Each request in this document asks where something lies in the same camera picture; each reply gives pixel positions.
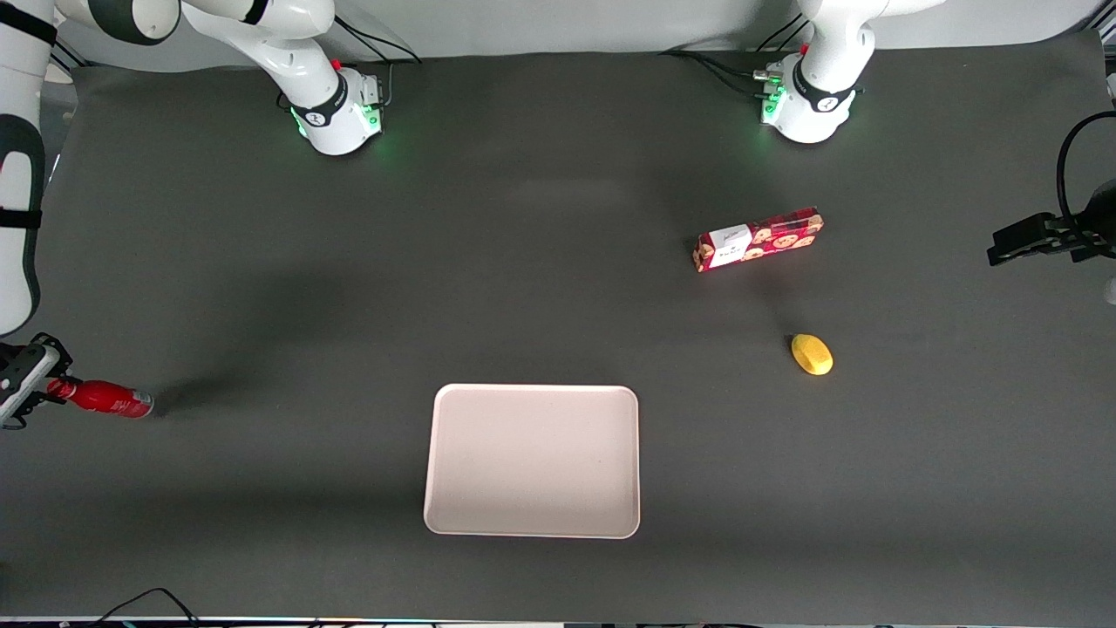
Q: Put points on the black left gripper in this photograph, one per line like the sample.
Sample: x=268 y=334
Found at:
x=1097 y=222

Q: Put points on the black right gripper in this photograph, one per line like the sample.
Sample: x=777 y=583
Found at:
x=12 y=385

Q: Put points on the red coke bottle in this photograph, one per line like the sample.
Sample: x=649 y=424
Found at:
x=109 y=399

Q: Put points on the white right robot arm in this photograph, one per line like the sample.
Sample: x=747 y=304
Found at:
x=296 y=52

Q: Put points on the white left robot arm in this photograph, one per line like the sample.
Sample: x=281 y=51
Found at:
x=824 y=78

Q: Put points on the white rectangular tray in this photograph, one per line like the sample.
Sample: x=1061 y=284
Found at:
x=532 y=460

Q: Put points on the yellow lemon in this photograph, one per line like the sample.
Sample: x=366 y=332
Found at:
x=812 y=354

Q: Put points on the red cookie box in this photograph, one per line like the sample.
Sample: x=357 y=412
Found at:
x=758 y=240

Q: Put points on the dark grey table mat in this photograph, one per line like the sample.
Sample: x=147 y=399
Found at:
x=540 y=262

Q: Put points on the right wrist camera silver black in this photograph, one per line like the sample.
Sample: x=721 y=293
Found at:
x=26 y=371

